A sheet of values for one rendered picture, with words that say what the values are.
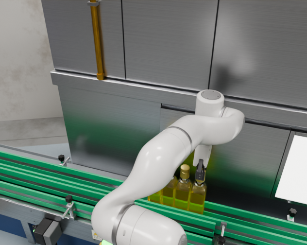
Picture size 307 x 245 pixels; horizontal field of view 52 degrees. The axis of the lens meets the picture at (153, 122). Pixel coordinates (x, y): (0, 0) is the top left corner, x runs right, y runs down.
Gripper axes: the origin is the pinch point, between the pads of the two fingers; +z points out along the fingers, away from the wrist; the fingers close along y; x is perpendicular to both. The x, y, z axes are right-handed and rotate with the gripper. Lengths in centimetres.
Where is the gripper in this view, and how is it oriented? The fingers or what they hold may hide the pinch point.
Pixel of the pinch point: (201, 170)
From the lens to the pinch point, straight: 117.3
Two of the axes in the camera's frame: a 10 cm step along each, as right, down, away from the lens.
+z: 0.0, 8.2, 5.7
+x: 9.5, 1.7, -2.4
